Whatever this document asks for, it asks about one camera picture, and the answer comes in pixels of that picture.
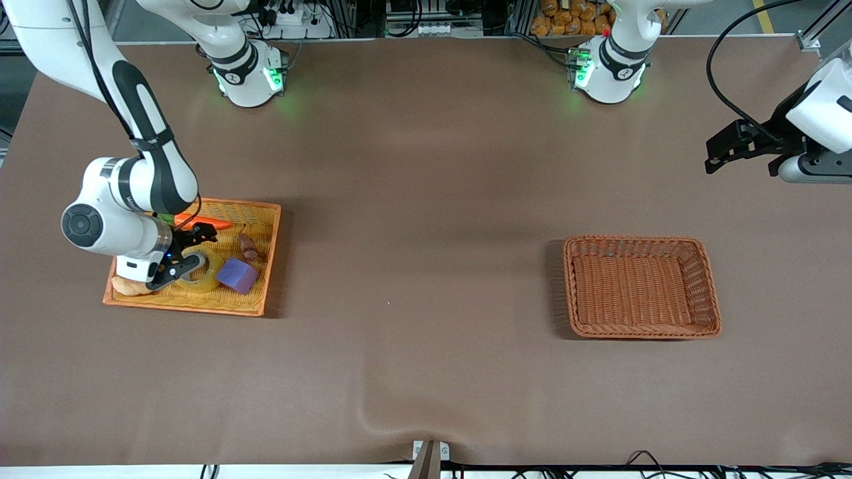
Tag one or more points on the metal table clamp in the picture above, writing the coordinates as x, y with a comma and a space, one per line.
429, 459

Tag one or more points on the orange toy carrot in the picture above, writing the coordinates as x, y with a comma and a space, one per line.
213, 223

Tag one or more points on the toy croissant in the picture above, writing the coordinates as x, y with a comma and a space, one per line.
130, 287

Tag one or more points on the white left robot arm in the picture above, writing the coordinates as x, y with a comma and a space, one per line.
612, 73

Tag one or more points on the small brown toy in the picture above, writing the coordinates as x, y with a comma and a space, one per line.
249, 247

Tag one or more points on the brown wicker basket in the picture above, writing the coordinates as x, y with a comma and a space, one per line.
639, 286

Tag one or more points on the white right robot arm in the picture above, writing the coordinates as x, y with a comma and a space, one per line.
100, 226

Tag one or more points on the white power strip with plugs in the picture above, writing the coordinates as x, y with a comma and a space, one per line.
299, 30

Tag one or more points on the pile of orange snacks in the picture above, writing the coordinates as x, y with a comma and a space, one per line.
566, 23

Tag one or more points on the yellow packing tape roll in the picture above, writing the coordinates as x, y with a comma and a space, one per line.
212, 279

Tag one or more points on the orange woven tray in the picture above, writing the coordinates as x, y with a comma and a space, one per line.
200, 303

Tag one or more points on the small white power strip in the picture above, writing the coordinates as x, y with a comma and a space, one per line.
436, 29

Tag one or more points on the purple block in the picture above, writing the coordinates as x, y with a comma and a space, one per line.
236, 276

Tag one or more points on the aluminium frame strut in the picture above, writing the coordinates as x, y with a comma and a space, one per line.
809, 41

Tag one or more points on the table cover mat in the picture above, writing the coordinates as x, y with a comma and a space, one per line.
426, 199

